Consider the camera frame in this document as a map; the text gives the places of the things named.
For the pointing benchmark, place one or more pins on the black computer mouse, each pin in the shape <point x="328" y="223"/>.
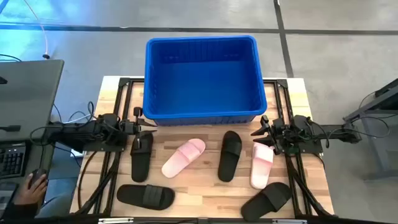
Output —
<point x="38" y="174"/>

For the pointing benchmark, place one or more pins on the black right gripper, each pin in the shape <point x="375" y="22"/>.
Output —
<point x="283" y="133"/>

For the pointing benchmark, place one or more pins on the black slide sandal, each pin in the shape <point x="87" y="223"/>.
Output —
<point x="136" y="196"/>
<point x="140" y="168"/>
<point x="228" y="161"/>
<point x="264" y="202"/>

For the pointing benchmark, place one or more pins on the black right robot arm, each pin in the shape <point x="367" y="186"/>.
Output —
<point x="335" y="130"/>

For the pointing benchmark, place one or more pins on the person's hand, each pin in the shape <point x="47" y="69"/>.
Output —
<point x="31" y="193"/>

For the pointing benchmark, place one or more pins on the grey metal desk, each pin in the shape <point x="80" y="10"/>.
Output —
<point x="373" y="105"/>

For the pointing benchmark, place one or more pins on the pink slide sandal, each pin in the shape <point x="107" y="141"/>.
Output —
<point x="261" y="171"/>
<point x="182" y="158"/>

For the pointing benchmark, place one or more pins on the person's forearm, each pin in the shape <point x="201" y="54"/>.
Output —
<point x="17" y="211"/>

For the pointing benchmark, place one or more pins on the silver metal bracket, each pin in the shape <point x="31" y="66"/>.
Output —
<point x="115" y="220"/>

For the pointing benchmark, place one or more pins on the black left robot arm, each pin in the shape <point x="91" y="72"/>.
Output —
<point x="77" y="132"/>

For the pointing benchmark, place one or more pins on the black keyboard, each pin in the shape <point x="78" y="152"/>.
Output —
<point x="11" y="161"/>

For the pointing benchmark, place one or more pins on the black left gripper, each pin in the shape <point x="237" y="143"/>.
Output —
<point x="128" y="127"/>

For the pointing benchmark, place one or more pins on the grey monitor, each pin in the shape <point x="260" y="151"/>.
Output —
<point x="28" y="96"/>

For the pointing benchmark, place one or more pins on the blue plastic bin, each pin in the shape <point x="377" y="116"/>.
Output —
<point x="202" y="84"/>

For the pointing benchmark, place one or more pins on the black aluminium table frame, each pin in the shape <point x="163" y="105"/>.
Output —
<point x="123" y="82"/>

